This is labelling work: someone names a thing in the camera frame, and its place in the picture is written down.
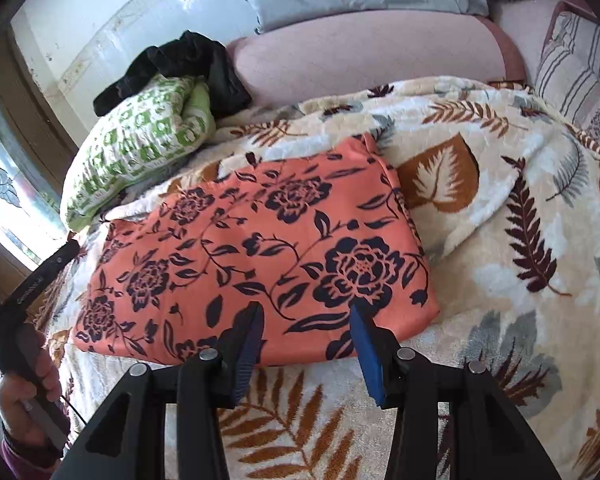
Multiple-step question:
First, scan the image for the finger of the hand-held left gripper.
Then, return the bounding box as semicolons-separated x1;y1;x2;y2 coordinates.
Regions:
0;239;82;320

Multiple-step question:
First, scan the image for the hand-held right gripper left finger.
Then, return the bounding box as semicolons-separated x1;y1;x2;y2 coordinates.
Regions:
52;301;267;480

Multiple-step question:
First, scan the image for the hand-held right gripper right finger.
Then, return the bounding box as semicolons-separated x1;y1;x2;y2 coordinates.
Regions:
349;304;563;480

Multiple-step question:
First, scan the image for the orange floral blouse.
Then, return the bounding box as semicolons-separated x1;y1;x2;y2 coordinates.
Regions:
70;132;442;367

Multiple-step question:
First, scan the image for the person's left forearm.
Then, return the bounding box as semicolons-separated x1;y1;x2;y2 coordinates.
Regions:
0;435;63;480

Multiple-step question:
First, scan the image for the person's left hand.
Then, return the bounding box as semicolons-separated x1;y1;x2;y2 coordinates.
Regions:
0;344;69;456

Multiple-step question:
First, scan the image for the leaf print blanket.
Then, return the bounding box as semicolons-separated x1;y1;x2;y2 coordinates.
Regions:
30;75;600;480

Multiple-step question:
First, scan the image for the green checked pillow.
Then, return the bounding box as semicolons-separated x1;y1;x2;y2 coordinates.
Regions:
60;74;217;233

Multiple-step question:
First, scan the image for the black garment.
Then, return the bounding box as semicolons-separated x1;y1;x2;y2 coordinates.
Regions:
92;30;253;117

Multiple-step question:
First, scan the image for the pink bolster cushion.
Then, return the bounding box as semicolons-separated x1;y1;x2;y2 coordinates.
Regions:
225;9;526;108

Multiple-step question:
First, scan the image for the striped cushion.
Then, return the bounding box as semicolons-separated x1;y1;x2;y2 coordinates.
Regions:
532;2;600;161

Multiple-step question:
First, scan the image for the pink sofa cover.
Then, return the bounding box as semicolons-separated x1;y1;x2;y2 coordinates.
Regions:
485;0;600;86

